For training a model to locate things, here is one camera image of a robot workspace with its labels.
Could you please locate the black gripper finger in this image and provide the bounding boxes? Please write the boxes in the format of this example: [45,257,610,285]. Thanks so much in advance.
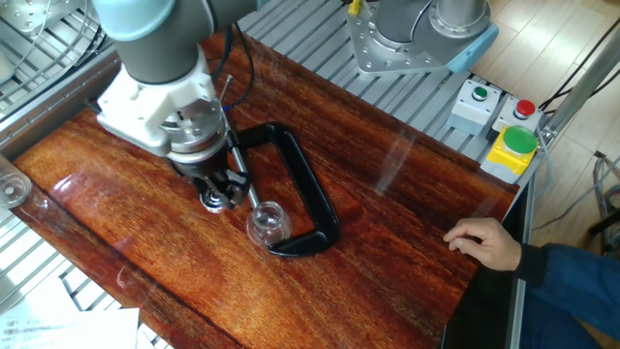
[193,176,222,203]
[225,169,253,207]

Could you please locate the clear plastic cup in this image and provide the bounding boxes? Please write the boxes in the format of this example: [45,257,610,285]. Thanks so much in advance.
[0,153,34,210]

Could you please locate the black flat panel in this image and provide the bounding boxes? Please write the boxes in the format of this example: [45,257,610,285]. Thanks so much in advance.
[441,186,532,349]

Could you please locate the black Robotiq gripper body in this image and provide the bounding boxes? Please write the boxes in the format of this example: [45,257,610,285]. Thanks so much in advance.
[170,143,245,195]

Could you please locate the black C-clamp with steel screw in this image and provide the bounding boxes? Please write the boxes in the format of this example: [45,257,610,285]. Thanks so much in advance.
[218,74,341,258]

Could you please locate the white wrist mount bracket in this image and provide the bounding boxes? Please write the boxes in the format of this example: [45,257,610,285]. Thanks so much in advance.
[95,46,228,159]

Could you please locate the grey aluminium rail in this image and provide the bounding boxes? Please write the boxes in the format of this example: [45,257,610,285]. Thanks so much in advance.
[0,46,122,161]

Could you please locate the grey box with red button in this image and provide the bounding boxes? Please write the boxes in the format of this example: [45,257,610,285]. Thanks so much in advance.
[491,95,547,136]

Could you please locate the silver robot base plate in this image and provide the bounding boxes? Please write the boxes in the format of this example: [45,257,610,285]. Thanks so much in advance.
[346,1,454,79]

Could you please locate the silver pedestal mounting plate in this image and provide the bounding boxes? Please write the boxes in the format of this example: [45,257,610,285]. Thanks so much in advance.
[0,0,87,36]

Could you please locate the white printed paper sheets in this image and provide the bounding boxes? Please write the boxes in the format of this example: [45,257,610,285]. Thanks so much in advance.
[0,275,141,349]

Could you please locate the right forearm in blue sleeve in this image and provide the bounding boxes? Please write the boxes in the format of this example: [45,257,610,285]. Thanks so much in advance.
[513,241,620,343]

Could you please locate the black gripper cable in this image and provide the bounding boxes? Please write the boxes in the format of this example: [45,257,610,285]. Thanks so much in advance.
[210,21,257,111]

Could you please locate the person's right hand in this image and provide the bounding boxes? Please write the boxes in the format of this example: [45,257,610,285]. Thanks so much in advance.
[443,216,523,272]

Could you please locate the grey cable bundle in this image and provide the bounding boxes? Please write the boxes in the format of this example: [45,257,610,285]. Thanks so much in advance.
[531,138,620,266]

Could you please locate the small clear glass jar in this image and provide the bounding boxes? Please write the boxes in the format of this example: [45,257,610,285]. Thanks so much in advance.
[245,200,294,249]

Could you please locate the yellow box green mushroom button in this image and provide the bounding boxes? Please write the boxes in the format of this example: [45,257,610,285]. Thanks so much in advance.
[479,124,540,185]

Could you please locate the grey box with green button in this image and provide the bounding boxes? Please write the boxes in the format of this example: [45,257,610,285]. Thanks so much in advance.
[446,79,504,137]

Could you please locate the silver metal jar lid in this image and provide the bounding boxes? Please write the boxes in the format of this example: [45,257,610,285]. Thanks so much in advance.
[200,190,229,215]

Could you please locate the aluminium frame post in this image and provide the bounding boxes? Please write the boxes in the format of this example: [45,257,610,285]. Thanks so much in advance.
[538,38,620,146]

